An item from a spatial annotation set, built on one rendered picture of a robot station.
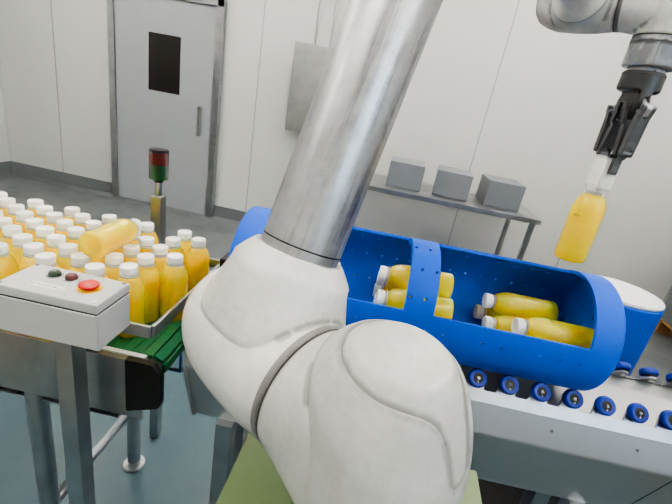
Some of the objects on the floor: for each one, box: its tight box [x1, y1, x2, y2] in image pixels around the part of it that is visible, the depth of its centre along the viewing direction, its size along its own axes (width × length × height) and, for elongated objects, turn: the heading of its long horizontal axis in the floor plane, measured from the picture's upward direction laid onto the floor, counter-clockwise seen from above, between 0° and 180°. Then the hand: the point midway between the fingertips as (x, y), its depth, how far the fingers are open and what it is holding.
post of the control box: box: [53, 341, 96, 504], centre depth 97 cm, size 4×4×100 cm
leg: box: [209, 418, 237, 504], centre depth 123 cm, size 6×6×63 cm
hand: (602, 173), depth 85 cm, fingers closed on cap, 4 cm apart
